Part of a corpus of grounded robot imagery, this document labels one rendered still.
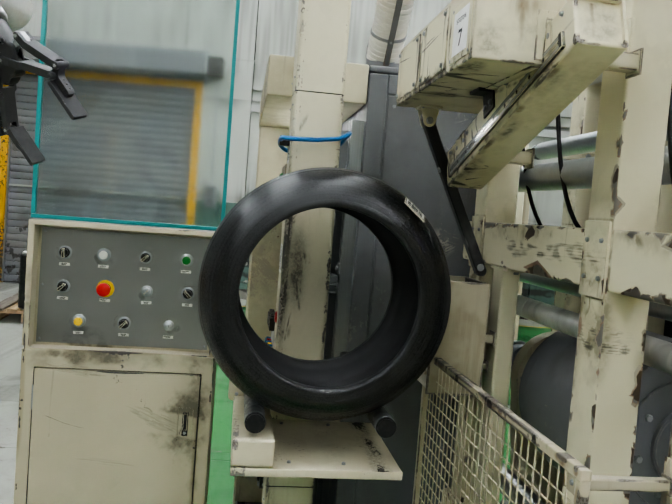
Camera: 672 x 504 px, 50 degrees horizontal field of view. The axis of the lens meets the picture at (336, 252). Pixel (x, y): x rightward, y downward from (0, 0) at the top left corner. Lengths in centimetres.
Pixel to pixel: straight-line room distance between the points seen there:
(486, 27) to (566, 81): 17
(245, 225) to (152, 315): 79
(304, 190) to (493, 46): 47
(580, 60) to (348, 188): 52
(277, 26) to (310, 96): 905
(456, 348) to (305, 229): 50
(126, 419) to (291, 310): 65
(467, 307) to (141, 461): 106
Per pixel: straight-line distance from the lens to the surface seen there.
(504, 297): 193
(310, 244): 185
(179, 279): 219
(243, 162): 1055
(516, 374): 226
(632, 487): 123
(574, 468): 117
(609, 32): 131
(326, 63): 189
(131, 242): 219
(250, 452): 156
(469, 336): 189
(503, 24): 134
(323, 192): 149
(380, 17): 244
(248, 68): 1072
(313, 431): 183
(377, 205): 151
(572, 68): 133
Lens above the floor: 135
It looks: 3 degrees down
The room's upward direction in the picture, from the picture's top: 4 degrees clockwise
